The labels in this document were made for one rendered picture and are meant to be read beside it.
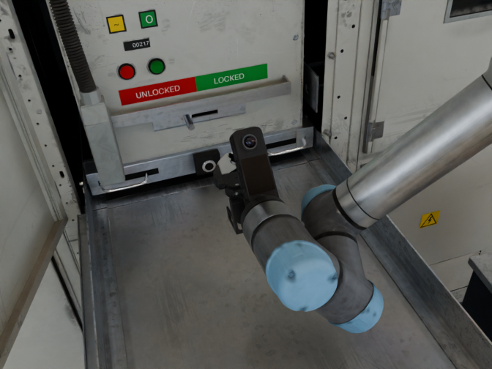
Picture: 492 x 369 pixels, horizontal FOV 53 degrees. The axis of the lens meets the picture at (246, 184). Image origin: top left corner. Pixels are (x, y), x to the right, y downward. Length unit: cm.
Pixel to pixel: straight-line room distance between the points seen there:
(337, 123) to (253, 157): 51
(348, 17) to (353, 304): 63
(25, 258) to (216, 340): 42
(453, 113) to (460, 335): 39
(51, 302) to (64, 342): 16
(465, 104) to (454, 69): 61
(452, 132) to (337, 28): 49
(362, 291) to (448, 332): 27
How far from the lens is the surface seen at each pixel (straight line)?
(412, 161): 67
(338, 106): 116
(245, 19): 104
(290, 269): 56
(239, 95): 105
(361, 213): 70
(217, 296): 91
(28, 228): 106
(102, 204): 115
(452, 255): 175
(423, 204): 149
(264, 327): 87
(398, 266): 97
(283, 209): 65
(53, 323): 137
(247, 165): 69
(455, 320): 88
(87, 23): 99
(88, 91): 94
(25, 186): 105
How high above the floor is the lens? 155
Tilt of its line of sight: 38 degrees down
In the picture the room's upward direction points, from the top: 4 degrees counter-clockwise
